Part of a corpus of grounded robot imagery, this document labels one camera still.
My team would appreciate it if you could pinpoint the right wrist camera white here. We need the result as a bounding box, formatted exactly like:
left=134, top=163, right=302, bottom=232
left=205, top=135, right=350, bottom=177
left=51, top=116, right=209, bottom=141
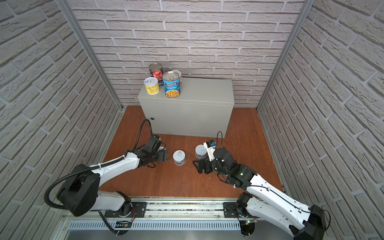
left=203, top=140, right=216, bottom=162

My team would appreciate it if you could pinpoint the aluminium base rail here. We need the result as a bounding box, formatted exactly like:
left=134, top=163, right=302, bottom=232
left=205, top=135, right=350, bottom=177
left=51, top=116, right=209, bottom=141
left=61, top=198, right=266, bottom=231

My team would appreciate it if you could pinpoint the white can right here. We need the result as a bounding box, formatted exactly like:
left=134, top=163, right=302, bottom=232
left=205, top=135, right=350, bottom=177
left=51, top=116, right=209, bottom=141
left=195, top=145, right=207, bottom=160

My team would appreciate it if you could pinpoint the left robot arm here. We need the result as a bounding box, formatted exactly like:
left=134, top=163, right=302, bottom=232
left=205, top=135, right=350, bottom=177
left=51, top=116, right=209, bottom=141
left=57, top=135, right=168, bottom=217

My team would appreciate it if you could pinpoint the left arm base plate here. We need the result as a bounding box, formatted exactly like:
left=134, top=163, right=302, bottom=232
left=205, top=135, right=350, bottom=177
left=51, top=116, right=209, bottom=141
left=104, top=202, right=147, bottom=219

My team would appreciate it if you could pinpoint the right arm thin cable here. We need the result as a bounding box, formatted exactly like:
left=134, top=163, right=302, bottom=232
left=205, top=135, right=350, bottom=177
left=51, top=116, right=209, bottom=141
left=215, top=130, right=331, bottom=232

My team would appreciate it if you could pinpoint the grey metal cabinet box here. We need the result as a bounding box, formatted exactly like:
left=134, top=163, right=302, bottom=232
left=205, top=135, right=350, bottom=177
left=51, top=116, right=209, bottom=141
left=138, top=78, right=235, bottom=138

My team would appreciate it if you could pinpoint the white flat-lid can front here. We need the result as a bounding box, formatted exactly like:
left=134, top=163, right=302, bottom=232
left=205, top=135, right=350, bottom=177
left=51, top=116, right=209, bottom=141
left=173, top=70, right=182, bottom=85

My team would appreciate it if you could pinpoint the white can centre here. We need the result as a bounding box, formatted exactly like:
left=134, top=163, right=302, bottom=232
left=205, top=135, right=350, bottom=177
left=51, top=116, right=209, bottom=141
left=173, top=150, right=186, bottom=166

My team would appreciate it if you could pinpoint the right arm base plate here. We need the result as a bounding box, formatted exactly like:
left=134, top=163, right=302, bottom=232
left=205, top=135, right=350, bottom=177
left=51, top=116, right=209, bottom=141
left=223, top=202, right=257, bottom=219

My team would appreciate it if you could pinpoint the aluminium corner post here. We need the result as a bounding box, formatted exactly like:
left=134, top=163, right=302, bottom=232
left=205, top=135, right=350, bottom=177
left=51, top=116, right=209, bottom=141
left=256, top=0, right=315, bottom=110
left=56, top=0, right=124, bottom=111

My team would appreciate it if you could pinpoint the right aluminium corner post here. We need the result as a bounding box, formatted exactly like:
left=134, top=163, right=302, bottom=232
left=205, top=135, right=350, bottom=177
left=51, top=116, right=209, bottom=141
left=256, top=0, right=315, bottom=110

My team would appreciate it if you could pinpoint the blue soup can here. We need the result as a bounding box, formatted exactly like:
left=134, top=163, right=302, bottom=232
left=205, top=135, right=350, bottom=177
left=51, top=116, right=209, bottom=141
left=163, top=71, right=180, bottom=98

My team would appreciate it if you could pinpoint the yellow labelled can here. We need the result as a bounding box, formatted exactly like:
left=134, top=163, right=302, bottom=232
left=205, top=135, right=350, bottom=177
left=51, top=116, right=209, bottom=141
left=144, top=77, right=160, bottom=95

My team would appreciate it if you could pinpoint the red tomato can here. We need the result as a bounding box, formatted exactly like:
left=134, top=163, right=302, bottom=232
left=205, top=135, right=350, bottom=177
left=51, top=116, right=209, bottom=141
left=149, top=63, right=164, bottom=86

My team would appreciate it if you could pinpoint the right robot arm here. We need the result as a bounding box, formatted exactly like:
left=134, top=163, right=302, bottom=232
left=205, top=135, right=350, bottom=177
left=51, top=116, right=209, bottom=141
left=193, top=141, right=328, bottom=240

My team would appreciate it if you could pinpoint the left aluminium corner post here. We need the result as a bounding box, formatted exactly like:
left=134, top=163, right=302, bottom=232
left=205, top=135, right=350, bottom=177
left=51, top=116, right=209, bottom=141
left=56, top=0, right=124, bottom=111

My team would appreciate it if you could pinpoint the black corrugated cable hose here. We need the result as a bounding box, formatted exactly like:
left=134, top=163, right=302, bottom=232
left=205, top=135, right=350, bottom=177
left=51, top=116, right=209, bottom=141
left=43, top=118, right=154, bottom=236

